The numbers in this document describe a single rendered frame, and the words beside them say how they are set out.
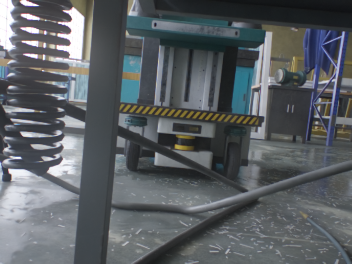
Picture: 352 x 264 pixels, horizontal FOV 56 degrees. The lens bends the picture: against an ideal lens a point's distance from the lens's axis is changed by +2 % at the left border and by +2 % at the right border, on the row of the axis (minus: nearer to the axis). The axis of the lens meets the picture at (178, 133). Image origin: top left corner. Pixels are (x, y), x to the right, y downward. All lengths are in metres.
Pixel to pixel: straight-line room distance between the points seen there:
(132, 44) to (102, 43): 4.37
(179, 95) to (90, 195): 1.46
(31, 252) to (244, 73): 4.26
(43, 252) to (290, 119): 4.17
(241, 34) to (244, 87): 3.16
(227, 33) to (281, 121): 3.12
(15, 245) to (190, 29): 1.17
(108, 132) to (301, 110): 4.41
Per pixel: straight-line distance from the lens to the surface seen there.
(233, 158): 1.54
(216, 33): 1.62
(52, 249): 0.79
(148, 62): 1.95
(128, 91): 4.73
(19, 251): 0.79
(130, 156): 1.52
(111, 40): 0.38
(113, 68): 0.38
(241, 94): 4.76
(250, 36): 1.65
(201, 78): 1.83
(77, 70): 3.52
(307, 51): 5.75
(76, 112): 0.52
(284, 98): 4.65
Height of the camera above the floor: 0.32
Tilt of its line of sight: 5 degrees down
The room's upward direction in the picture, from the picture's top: 6 degrees clockwise
